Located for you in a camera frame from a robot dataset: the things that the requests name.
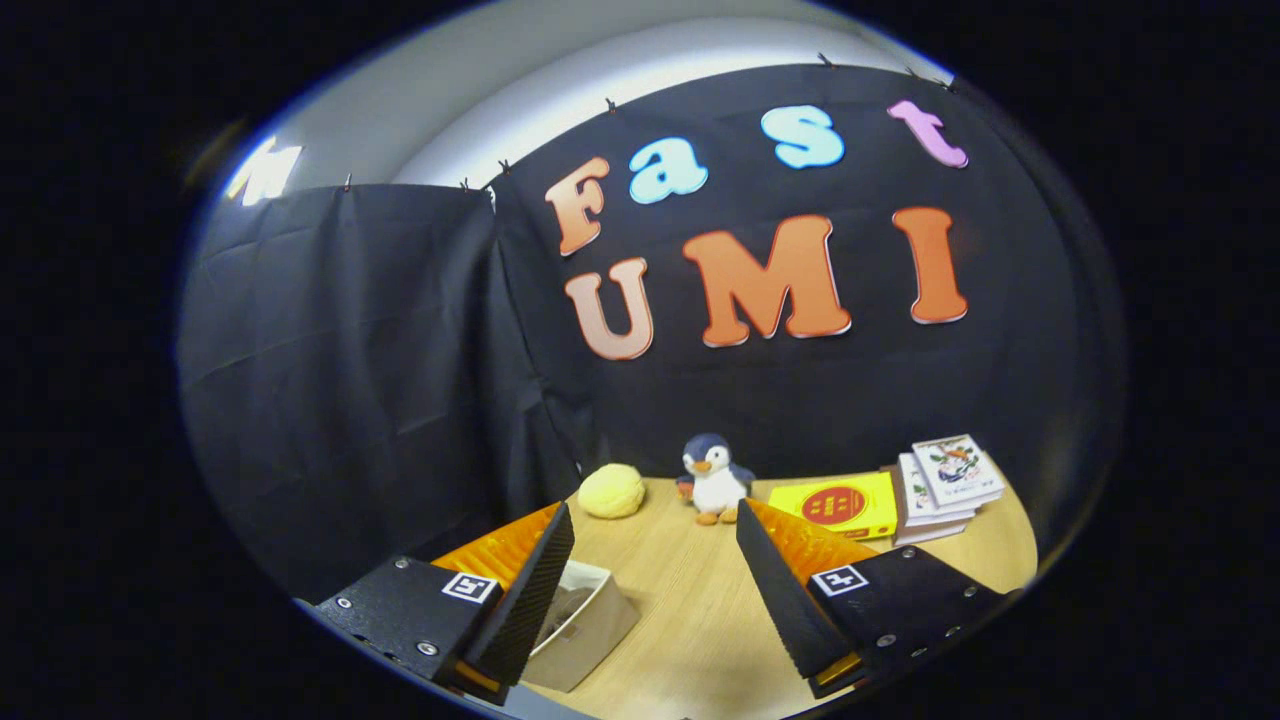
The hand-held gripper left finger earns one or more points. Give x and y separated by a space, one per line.
530 600

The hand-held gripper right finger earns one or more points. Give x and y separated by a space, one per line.
785 600

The ceiling light panel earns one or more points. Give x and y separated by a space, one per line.
265 172

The yellow bun-shaped plush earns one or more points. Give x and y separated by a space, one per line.
612 490

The brown slipper shoe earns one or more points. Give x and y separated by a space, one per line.
568 608

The penguin plush toy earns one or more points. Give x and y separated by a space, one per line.
715 485

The white plain book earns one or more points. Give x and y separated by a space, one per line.
918 500

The yellow book with red circle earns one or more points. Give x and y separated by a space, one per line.
835 505

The cream fabric storage box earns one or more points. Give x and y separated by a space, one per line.
595 640

